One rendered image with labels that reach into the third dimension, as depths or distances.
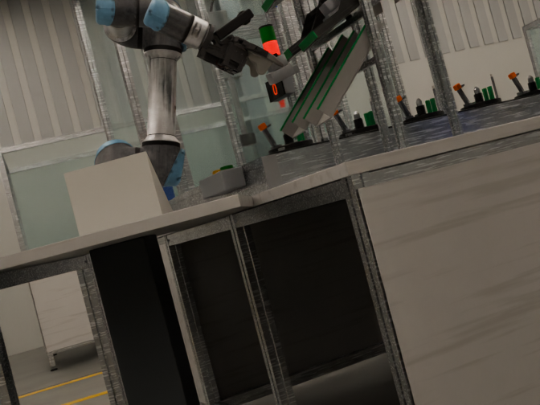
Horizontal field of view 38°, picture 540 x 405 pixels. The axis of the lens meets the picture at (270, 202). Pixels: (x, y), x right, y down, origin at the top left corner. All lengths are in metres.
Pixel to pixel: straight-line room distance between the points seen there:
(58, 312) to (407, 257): 5.78
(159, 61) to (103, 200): 0.50
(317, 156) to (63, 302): 5.20
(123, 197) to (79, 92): 8.37
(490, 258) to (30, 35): 9.33
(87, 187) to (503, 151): 1.10
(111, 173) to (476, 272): 1.02
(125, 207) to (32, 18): 8.68
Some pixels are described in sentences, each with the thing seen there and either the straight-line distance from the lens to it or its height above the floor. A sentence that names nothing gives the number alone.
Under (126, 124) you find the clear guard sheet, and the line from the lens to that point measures 3.35.
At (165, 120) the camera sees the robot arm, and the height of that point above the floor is 1.16.
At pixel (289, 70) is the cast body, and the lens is 2.09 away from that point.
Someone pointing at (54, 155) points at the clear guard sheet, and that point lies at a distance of 7.38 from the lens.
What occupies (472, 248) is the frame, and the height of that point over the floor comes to 0.61.
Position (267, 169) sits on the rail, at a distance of 2.20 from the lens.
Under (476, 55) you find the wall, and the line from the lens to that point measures 12.33.
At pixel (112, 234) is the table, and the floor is 0.84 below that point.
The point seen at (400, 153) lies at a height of 0.85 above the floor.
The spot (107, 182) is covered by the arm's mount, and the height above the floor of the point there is 1.00.
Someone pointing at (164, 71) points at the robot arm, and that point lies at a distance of 2.46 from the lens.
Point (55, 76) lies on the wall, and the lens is 10.59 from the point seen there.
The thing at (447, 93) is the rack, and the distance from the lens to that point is 2.09.
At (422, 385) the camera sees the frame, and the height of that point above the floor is 0.37.
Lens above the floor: 0.78
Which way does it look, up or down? 1 degrees up
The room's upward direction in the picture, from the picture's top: 15 degrees counter-clockwise
